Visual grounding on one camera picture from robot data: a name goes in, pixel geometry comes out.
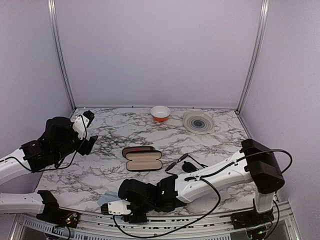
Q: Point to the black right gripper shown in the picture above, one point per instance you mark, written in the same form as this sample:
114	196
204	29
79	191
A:
142	219

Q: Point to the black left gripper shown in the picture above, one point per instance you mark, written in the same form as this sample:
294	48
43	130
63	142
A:
87	145

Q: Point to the black glasses case beige lining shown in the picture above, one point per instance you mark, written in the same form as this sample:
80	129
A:
147	160

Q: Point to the black sunglasses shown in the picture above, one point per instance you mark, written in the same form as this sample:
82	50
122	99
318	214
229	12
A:
187	166

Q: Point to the light blue cleaning cloth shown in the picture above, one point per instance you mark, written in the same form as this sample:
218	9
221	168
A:
108	196

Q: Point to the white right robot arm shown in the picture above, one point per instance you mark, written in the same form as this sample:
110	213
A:
255	163

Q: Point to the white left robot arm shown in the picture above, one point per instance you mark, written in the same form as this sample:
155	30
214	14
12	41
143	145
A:
61	138

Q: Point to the orange bowl with white inside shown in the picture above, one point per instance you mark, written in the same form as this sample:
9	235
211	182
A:
160	113

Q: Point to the white plate with blue spiral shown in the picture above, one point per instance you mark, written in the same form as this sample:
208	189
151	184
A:
198	123

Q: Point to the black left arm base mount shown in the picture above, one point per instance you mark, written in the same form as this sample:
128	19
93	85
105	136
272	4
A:
52	213

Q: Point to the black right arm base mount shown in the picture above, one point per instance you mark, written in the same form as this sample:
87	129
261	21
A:
250	218

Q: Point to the aluminium front frame rail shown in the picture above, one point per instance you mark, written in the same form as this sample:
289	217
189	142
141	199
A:
216	226

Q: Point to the aluminium frame post left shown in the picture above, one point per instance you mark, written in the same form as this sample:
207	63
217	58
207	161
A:
59	52

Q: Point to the aluminium frame post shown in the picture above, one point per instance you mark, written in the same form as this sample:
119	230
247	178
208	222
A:
59	52
257	46

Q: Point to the aluminium frame post right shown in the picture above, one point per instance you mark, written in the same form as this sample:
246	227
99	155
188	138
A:
257	46

